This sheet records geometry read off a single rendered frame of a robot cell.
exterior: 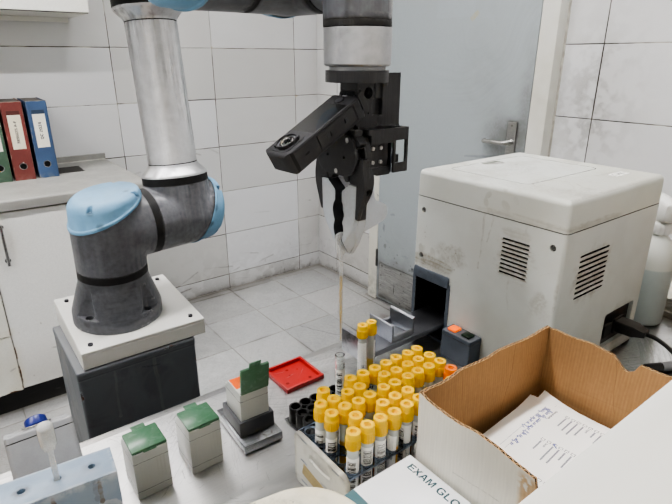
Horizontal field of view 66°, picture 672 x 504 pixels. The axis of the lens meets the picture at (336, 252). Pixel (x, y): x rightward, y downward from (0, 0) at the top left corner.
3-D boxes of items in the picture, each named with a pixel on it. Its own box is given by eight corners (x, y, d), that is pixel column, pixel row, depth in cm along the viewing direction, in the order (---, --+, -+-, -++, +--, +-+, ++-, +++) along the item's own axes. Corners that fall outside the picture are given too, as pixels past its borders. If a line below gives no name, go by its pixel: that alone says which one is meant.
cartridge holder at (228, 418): (252, 404, 76) (251, 383, 75) (282, 439, 69) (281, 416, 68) (217, 418, 73) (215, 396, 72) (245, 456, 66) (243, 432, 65)
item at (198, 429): (208, 440, 69) (203, 397, 66) (224, 461, 65) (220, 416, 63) (179, 453, 67) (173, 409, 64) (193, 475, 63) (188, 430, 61)
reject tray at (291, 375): (300, 359, 87) (300, 355, 87) (324, 378, 82) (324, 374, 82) (264, 373, 83) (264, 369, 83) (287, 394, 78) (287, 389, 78)
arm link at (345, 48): (352, 25, 52) (306, 28, 58) (352, 73, 53) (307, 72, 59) (407, 27, 56) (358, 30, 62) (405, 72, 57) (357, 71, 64)
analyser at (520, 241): (501, 289, 114) (518, 151, 103) (631, 340, 93) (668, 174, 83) (398, 331, 96) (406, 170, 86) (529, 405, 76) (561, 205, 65)
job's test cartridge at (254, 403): (254, 405, 73) (251, 367, 71) (270, 424, 70) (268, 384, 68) (227, 416, 71) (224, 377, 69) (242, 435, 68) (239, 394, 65)
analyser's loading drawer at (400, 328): (427, 314, 98) (429, 289, 96) (455, 328, 93) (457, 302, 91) (341, 349, 87) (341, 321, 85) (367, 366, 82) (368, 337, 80)
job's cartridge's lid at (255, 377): (267, 354, 66) (269, 357, 65) (266, 384, 68) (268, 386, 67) (238, 364, 64) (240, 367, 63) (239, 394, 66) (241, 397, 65)
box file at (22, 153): (28, 168, 237) (13, 97, 226) (36, 178, 217) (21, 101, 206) (9, 170, 233) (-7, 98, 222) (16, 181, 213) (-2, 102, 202)
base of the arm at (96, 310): (72, 300, 98) (63, 252, 94) (156, 287, 104) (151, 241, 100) (73, 342, 86) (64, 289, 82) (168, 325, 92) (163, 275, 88)
